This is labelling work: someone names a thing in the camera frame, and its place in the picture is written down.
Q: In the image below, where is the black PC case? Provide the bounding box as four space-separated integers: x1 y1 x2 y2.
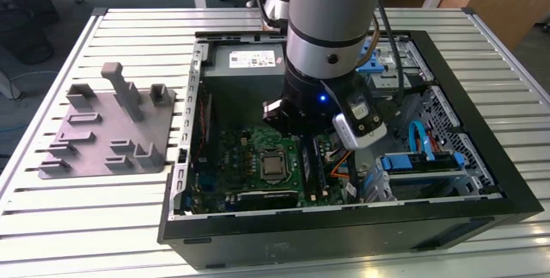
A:
156 29 544 271

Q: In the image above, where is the wooden cabinet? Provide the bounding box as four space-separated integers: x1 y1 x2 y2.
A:
440 0 550 50

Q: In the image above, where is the CPU socket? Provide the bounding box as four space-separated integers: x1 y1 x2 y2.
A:
256 147 293 185

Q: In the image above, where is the grey power supply unit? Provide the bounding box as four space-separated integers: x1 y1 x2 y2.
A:
200 44 288 127

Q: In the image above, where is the orange wire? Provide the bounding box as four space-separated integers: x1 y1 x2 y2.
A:
329 151 357 179

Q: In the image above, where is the grey parts rack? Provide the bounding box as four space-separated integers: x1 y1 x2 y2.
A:
37 62 180 179

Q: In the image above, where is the blue plastic drive latch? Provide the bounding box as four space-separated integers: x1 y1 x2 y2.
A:
355 41 385 73

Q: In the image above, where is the blue flat wire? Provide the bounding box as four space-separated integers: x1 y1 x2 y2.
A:
407 120 435 162

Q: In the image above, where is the silver CPU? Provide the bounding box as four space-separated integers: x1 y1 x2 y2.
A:
261 156 287 176

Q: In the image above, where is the silver disk bay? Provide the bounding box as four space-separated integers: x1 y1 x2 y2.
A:
357 152 495 201

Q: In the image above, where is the black graphics card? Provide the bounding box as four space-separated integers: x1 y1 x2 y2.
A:
235 189 300 210

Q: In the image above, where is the hard disk in blue carrier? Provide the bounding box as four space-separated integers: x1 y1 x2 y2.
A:
377 151 464 173

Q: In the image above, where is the green motherboard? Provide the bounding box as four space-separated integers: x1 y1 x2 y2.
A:
194 125 347 211

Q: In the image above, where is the silver metal drive cage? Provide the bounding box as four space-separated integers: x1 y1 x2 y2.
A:
356 38 435 111

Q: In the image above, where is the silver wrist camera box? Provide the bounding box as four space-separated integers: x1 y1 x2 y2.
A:
319 77 388 149

